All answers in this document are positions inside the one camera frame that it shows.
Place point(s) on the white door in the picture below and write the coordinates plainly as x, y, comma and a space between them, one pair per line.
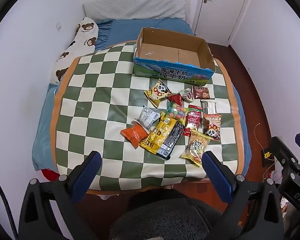
222, 10

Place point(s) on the large yellow black snack packet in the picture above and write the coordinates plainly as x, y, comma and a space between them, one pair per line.
162, 135

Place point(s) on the blue bed sheet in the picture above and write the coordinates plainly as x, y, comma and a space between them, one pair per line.
125, 30

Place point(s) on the grey white barcode snack packet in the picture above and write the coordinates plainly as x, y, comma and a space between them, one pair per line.
147, 116

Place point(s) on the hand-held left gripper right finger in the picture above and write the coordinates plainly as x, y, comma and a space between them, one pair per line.
216, 177

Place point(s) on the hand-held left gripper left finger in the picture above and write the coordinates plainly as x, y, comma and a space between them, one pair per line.
86, 180

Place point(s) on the white beige snack packet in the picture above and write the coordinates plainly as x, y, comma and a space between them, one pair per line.
210, 107

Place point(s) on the brown snack packet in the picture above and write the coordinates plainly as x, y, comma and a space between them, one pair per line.
200, 93

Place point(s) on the grey fuzzy stool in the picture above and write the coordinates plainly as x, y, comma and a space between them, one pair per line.
165, 217

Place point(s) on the white wall switch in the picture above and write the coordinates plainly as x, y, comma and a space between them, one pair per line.
58, 26

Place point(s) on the bear print pillow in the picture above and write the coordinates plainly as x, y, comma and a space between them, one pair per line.
82, 40

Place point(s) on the small green white snack packet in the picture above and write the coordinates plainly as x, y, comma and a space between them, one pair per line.
186, 94

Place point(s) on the red triangular snack packet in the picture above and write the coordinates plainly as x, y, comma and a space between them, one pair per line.
177, 99

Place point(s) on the yellow panda snack packet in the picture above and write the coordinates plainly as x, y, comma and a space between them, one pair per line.
158, 92

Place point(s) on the green white checkered mat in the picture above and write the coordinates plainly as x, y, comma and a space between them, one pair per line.
102, 105

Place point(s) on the clear yellow bun packet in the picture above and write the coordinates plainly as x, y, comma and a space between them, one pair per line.
196, 146

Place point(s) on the orange snack packet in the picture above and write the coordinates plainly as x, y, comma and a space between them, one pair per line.
134, 135

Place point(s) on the red object under bed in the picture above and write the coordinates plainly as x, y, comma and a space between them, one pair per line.
50, 175

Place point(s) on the orange panda seed packet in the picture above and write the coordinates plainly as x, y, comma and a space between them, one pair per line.
212, 127

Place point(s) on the white quilted pillow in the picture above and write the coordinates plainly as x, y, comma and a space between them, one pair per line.
140, 7

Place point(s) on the colourful candy bag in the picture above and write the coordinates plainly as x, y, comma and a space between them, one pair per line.
176, 112

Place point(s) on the cardboard box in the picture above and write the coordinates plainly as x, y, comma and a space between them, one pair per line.
165, 52

